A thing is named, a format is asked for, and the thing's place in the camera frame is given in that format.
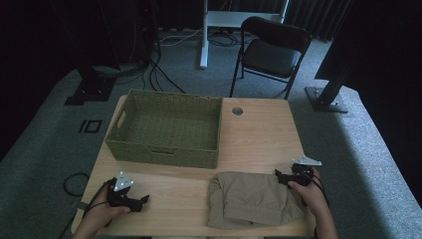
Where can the black folding chair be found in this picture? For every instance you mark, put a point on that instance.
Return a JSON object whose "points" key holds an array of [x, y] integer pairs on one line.
{"points": [[272, 56]]}

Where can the black floor tape marks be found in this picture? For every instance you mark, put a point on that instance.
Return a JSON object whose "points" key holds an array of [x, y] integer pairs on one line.
{"points": [[89, 126]]}

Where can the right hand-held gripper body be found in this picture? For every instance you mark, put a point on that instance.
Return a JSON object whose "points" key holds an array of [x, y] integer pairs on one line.
{"points": [[302, 174]]}

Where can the person's left hand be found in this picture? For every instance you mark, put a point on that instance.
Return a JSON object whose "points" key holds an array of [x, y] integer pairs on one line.
{"points": [[101, 214]]}

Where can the black stand base left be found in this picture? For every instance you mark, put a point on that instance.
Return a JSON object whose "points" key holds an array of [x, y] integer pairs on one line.
{"points": [[91, 91]]}

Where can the black equipment tower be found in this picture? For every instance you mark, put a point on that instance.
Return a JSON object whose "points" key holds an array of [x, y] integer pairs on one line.
{"points": [[146, 30]]}

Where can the person's right hand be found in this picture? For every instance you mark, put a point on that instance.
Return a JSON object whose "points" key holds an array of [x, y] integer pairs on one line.
{"points": [[310, 195]]}

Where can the dark curtain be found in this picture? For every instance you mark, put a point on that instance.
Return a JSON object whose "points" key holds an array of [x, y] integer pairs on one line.
{"points": [[318, 16]]}

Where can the khaki pants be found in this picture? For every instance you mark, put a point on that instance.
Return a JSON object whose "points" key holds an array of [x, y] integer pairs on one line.
{"points": [[252, 199]]}

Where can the grey stand base right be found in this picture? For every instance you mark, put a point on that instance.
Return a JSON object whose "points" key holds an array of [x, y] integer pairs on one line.
{"points": [[326, 98]]}

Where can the grey tape piece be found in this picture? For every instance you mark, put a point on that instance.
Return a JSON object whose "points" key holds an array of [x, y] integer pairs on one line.
{"points": [[81, 205]]}

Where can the white metal desk frame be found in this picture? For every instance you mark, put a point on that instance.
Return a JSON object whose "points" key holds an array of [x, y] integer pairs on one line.
{"points": [[229, 18]]}

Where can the green woven basket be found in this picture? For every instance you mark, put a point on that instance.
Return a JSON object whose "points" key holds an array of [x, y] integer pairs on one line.
{"points": [[169, 132]]}

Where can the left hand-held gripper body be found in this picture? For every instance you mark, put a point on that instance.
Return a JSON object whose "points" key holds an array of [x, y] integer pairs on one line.
{"points": [[120, 196]]}

